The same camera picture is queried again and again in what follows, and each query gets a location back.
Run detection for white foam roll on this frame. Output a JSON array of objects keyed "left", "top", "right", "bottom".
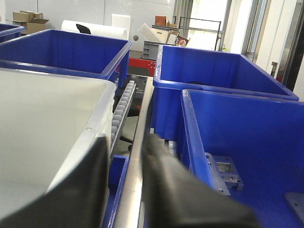
[{"left": 61, "top": 20, "right": 128, "bottom": 40}]

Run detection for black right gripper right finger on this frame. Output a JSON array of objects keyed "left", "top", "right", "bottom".
[{"left": 142, "top": 134, "right": 260, "bottom": 228}]

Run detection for blue bin far right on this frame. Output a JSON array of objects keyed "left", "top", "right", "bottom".
[{"left": 151, "top": 45, "right": 299, "bottom": 141}]

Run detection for white plastic tote bin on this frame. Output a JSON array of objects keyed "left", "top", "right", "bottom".
[{"left": 0, "top": 68, "right": 116, "bottom": 218}]

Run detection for right roller track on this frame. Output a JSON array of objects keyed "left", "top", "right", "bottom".
[{"left": 110, "top": 80, "right": 136, "bottom": 156}]

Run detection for cardboard boxes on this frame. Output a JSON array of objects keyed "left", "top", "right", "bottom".
[{"left": 12, "top": 10, "right": 49, "bottom": 35}]

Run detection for blue bin near right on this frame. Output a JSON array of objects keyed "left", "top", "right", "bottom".
[{"left": 178, "top": 89, "right": 304, "bottom": 228}]

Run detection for blue bin behind tote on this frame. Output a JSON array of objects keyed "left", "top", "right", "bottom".
[{"left": 0, "top": 29, "right": 132, "bottom": 88}]

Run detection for blue bin far left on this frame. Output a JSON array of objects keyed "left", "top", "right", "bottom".
[{"left": 0, "top": 23, "right": 25, "bottom": 43}]

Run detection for grey metal plate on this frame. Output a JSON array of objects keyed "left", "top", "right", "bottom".
[{"left": 285, "top": 192, "right": 304, "bottom": 228}]

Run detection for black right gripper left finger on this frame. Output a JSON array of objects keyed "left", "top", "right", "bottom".
[{"left": 0, "top": 137, "right": 109, "bottom": 228}]

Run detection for metal shelf side rail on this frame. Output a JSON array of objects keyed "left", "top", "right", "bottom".
[{"left": 113, "top": 74, "right": 154, "bottom": 228}]

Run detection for metal bracket part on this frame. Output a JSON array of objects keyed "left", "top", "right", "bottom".
[{"left": 205, "top": 153, "right": 244, "bottom": 196}]

